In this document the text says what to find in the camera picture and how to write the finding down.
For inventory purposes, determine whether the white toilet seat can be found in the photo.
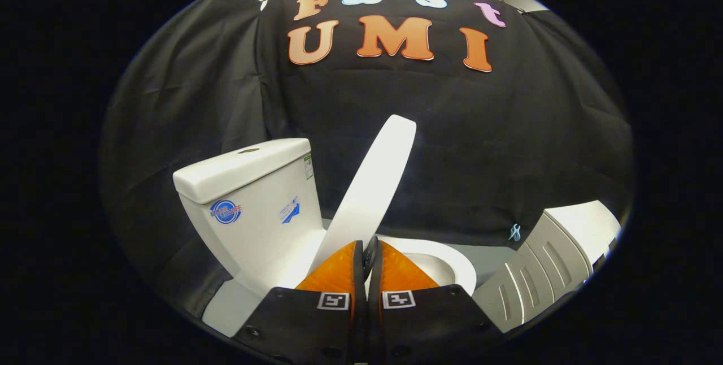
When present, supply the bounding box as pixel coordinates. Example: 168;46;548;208
376;238;477;295

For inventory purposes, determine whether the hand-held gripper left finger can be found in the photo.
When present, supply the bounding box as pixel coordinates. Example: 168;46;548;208
233;240;368;365

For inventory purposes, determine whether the black backdrop cloth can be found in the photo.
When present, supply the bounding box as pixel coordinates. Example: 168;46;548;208
101;0;633;320

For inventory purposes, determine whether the white ceramic toilet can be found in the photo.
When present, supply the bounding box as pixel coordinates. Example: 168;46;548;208
173;138;478;337

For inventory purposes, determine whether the white tub with grey panel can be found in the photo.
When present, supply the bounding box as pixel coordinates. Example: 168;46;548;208
472;200;622;333

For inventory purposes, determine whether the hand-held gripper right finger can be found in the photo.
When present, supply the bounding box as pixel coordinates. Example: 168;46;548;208
364;235;504;365

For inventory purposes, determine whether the white toilet lid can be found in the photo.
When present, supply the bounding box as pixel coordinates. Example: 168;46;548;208
308;115;417;275

